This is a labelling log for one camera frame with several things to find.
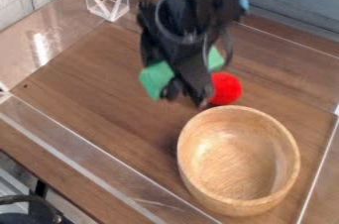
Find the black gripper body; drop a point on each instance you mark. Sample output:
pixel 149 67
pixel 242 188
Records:
pixel 178 56

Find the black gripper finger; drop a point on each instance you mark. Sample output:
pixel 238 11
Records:
pixel 174 90
pixel 200 84

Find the green rectangular block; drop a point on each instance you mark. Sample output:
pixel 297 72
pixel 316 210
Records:
pixel 158 75

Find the brown wooden bowl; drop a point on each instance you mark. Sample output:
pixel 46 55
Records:
pixel 238 159

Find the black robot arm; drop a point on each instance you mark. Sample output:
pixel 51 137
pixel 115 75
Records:
pixel 206 15

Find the red plush strawberry toy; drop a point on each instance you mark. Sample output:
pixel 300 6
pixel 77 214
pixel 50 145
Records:
pixel 229 88

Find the clear acrylic corner bracket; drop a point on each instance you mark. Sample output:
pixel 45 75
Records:
pixel 109 9

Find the clear acrylic front wall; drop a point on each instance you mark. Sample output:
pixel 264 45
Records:
pixel 110 190

